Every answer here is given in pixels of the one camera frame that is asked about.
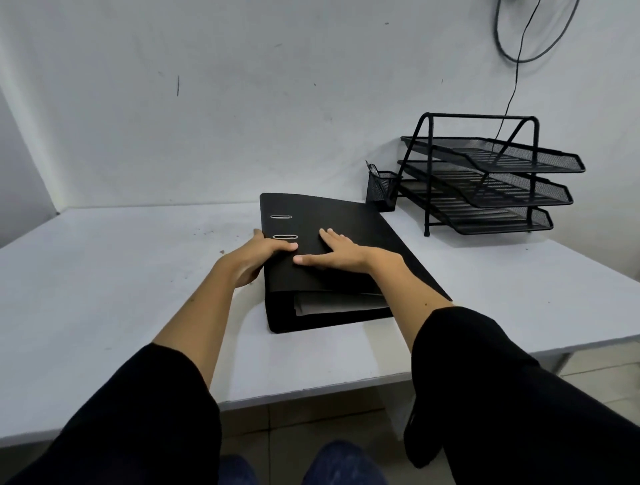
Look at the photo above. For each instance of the person's left hand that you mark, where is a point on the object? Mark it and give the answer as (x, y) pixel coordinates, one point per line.
(249, 258)

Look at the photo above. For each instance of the person's right hand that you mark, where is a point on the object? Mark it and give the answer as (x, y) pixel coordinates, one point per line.
(345, 255)

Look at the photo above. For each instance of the person's right middle finger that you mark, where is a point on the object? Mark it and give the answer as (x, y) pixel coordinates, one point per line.
(337, 237)

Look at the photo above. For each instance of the person's left thumb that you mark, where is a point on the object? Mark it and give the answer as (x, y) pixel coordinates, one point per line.
(280, 246)

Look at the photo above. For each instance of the person's right thumb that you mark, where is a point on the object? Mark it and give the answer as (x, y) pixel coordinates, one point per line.
(311, 259)

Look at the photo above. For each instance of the person's left forearm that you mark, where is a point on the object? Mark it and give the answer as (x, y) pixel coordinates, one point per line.
(200, 320)

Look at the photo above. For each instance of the person's right forearm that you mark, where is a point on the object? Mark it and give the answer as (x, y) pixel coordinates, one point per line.
(402, 295)

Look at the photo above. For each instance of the white papers in binder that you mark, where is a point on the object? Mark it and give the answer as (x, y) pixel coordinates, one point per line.
(335, 303)

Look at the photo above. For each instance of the black mesh pen holder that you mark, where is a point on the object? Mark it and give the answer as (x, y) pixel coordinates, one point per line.
(381, 187)

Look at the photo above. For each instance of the black mesh letter tray rack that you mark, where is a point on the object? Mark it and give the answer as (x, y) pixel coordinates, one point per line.
(487, 175)

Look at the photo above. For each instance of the person's legs in blue trousers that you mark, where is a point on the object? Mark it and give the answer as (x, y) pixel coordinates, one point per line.
(320, 464)

